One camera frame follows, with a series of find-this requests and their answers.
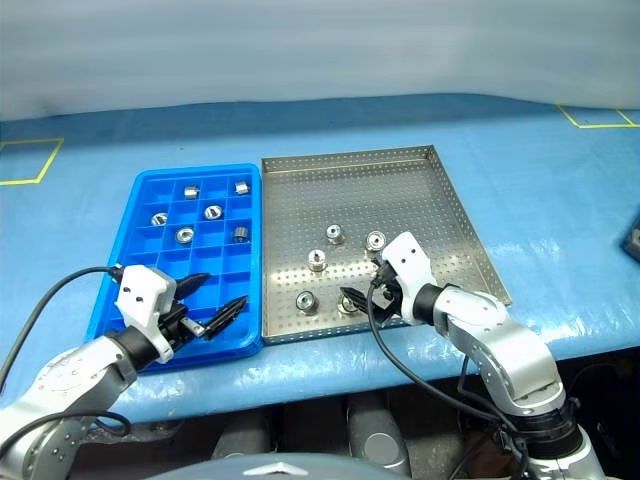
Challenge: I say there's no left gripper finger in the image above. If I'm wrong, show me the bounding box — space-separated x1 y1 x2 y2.
198 294 249 343
173 272 212 304

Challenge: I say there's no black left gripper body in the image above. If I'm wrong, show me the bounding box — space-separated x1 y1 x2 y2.
159 297 205 354

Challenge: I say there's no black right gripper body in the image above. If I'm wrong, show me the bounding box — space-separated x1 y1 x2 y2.
368 266 405 330

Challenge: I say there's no blue compartment tray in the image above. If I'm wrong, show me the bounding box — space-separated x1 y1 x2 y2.
84 163 265 374

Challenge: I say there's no dark object edge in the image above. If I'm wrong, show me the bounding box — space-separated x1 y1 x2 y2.
621 209 640 261

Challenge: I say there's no perforated metal tray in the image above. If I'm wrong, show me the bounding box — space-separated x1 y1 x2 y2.
260 145 514 346

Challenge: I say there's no dark grey rounded cylinder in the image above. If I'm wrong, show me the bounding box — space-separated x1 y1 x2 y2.
347 394 414 476
209 414 274 459

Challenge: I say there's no grey robot torso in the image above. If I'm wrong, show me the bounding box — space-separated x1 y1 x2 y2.
144 452 401 480

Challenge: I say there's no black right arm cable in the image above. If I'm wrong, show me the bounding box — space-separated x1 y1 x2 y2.
366 267 531 480

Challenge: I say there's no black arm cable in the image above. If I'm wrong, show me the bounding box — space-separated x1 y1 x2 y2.
366 267 531 480
0 266 132 446

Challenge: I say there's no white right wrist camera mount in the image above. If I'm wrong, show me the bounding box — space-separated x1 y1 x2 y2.
379 231 439 326

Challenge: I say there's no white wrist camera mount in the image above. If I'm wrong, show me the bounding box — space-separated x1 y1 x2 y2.
379 231 439 326
114 266 177 365

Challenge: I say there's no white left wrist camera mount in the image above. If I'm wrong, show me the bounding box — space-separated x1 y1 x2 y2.
114 266 177 365

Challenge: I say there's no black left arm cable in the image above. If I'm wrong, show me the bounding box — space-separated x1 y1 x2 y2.
0 266 132 446

